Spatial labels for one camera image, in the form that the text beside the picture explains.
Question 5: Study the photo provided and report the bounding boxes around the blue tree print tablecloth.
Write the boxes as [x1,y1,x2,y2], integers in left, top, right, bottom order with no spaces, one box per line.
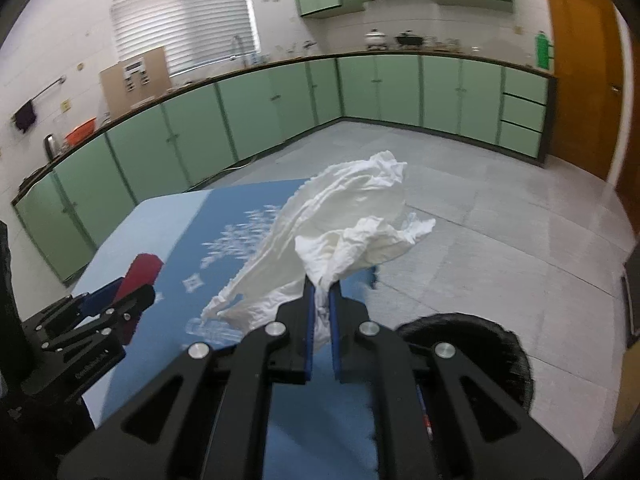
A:
[73,180,378,479]

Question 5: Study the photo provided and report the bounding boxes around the green thermos bottle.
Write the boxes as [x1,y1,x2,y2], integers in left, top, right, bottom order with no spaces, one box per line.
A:
[535,30,550,70]

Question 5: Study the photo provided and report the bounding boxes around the metal towel rail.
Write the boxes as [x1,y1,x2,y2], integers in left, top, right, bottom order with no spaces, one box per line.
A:
[12,75,66,122]

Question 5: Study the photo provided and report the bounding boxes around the white tissue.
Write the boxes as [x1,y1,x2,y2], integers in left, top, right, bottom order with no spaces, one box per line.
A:
[201,151,435,350]

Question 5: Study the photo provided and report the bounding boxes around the green lower kitchen cabinets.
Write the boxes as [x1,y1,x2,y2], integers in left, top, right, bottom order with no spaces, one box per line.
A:
[12,52,556,282]

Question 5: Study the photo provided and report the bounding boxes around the brown wooden door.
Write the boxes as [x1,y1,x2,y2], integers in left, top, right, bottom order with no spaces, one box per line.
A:
[616,34,640,236]
[548,0,624,180]

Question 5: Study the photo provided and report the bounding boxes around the dark towel on rail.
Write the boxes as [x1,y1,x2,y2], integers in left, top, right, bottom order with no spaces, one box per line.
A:
[13,100,37,133]

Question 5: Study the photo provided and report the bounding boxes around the dark red scouring pad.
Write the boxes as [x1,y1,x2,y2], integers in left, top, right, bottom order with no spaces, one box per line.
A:
[115,254,164,346]

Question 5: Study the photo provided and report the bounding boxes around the sink faucet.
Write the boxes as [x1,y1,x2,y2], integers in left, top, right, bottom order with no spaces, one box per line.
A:
[231,35,247,68]

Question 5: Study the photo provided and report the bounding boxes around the orange plastic basin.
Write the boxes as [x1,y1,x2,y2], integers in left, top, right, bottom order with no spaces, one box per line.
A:
[65,117,96,148]

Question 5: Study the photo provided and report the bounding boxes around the black trash bin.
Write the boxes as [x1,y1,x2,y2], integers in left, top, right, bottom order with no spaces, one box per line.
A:
[395,312,535,412]

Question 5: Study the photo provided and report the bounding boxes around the white ceramic pot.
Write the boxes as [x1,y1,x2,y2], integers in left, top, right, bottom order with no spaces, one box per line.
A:
[364,29,387,50]

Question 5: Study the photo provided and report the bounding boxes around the black wok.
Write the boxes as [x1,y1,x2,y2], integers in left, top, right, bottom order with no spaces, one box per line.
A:
[395,30,425,50]

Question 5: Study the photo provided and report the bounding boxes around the window blinds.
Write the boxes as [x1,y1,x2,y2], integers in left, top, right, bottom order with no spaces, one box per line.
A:
[111,0,259,75]

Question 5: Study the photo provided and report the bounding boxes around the metal kettle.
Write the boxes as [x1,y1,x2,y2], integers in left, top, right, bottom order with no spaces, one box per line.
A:
[43,134,60,162]

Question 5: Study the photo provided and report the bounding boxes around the cardboard box on counter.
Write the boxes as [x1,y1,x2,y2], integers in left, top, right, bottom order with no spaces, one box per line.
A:
[100,47,172,119]

